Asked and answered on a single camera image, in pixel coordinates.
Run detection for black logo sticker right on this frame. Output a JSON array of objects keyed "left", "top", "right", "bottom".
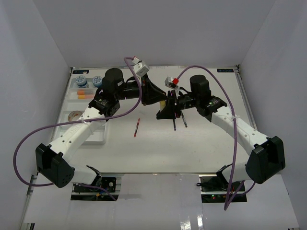
[{"left": 217, "top": 69, "right": 234, "bottom": 73}]

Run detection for blue cleaning gel jar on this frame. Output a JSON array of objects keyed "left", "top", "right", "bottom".
[
  {"left": 75, "top": 75, "right": 89, "bottom": 88},
  {"left": 92, "top": 76, "right": 103, "bottom": 88}
]

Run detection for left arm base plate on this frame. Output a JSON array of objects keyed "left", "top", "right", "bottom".
[{"left": 71, "top": 177, "right": 120, "bottom": 201}]

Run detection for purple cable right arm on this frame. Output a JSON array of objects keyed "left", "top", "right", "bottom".
[{"left": 176, "top": 65, "right": 256, "bottom": 211}]

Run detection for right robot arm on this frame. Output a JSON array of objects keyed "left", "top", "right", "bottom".
[{"left": 156, "top": 75, "right": 285, "bottom": 191}]

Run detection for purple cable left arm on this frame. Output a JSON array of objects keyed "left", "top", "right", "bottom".
[{"left": 13, "top": 56, "right": 144, "bottom": 201}]

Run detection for black gel pen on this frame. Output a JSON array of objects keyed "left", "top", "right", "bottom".
[{"left": 181, "top": 111, "right": 188, "bottom": 128}]

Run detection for white compartment tray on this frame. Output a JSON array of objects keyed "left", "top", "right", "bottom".
[{"left": 58, "top": 76, "right": 108, "bottom": 145}]

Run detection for red gel pen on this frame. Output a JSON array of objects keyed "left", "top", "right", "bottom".
[{"left": 134, "top": 118, "right": 141, "bottom": 137}]

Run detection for black logo sticker left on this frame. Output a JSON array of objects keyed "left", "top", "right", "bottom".
[{"left": 72, "top": 70, "right": 89, "bottom": 74}]

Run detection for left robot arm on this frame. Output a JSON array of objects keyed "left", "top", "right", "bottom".
[{"left": 35, "top": 57, "right": 167, "bottom": 191}]

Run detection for black logo sticker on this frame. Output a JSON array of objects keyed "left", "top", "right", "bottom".
[
  {"left": 72, "top": 70, "right": 89, "bottom": 74},
  {"left": 217, "top": 69, "right": 234, "bottom": 73}
]

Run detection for large clear tape roll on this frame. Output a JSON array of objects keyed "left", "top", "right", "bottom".
[{"left": 68, "top": 111, "right": 83, "bottom": 122}]

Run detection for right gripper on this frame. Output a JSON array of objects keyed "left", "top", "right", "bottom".
[{"left": 156, "top": 90, "right": 200, "bottom": 119}]

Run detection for pink highlighter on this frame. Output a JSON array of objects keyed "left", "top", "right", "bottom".
[{"left": 77, "top": 94, "right": 94, "bottom": 100}]

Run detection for orange capped highlighter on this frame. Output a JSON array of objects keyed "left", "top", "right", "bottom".
[{"left": 77, "top": 90, "right": 95, "bottom": 95}]

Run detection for aluminium table rail right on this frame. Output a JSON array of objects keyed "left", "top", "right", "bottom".
[{"left": 235, "top": 64, "right": 274, "bottom": 174}]

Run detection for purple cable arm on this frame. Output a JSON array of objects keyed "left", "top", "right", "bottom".
[
  {"left": 176, "top": 65, "right": 256, "bottom": 211},
  {"left": 13, "top": 56, "right": 144, "bottom": 201}
]

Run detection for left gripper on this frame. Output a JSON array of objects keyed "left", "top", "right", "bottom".
[{"left": 116, "top": 75, "right": 168, "bottom": 108}]

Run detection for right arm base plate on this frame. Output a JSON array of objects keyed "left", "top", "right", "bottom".
[{"left": 196, "top": 174, "right": 247, "bottom": 203}]

